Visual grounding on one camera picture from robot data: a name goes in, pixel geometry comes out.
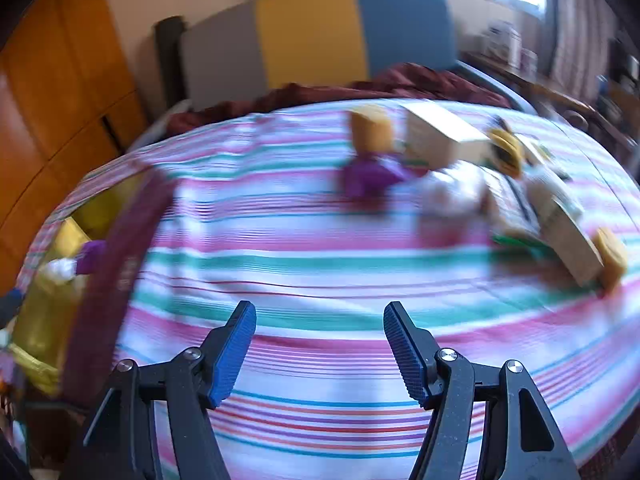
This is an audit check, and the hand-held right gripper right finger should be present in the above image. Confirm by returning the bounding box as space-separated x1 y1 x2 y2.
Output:
382 301 583 480

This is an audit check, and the purple snack packet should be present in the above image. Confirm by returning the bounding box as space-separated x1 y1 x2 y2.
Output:
75 240 108 276
337 152 416 203

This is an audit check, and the white plastic bag wad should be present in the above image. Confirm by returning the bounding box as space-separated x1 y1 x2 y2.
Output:
417 167 493 246
45 257 78 281

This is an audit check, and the white appliance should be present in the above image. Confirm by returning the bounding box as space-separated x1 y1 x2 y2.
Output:
482 22 523 63

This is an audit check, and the wooden wardrobe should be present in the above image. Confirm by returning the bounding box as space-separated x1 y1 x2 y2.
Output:
0 0 151 281

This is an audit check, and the golden metal tray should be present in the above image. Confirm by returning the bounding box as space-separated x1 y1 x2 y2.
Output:
10 170 176 401

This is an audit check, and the white green printed box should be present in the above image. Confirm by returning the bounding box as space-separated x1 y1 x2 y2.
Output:
530 170 603 286

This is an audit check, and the black rolled mat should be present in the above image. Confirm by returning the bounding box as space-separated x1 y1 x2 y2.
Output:
155 16 188 111

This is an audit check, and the yellow dark-striped object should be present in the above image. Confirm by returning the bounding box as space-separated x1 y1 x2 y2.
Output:
487 127 526 178

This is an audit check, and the beige cardboard box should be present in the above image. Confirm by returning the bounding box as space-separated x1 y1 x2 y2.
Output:
402 102 493 168

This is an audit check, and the wooden desk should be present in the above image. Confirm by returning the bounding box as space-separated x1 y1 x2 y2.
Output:
460 50 640 161

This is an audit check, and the yellow sponge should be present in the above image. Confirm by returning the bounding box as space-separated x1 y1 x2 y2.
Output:
595 227 628 288
347 104 396 153

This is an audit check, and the pink striped curtain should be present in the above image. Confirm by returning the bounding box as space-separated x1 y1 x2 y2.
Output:
542 0 621 96

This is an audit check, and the maroon blanket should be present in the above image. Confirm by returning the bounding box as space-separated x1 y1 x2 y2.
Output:
167 62 511 136

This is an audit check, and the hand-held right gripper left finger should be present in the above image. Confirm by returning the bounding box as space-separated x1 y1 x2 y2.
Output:
60 300 258 480

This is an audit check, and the cracker packet with green edge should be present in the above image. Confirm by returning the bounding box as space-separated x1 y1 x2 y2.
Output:
487 175 551 256

